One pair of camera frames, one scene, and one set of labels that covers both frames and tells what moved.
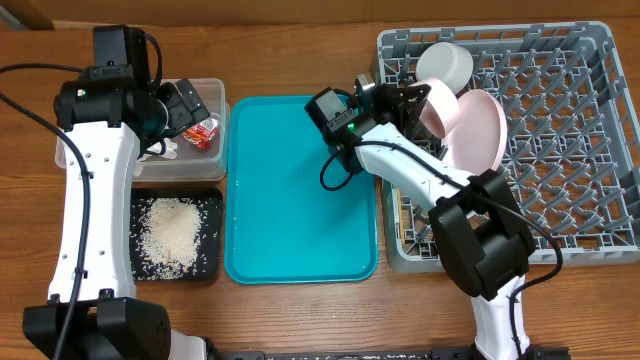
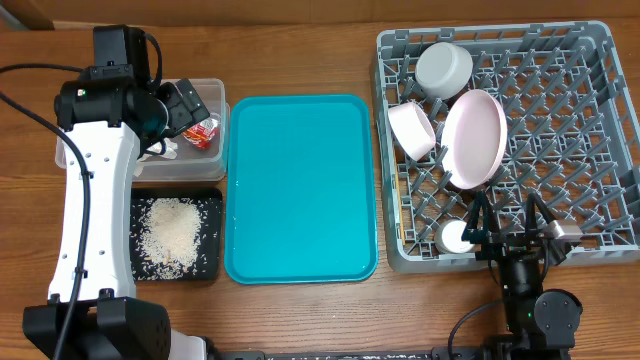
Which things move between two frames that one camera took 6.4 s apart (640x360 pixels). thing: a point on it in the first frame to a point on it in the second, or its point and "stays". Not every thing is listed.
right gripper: [403, 100] to [500, 241]
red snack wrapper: [201, 134] stays
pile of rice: [170, 231] stays
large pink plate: [477, 142] stays
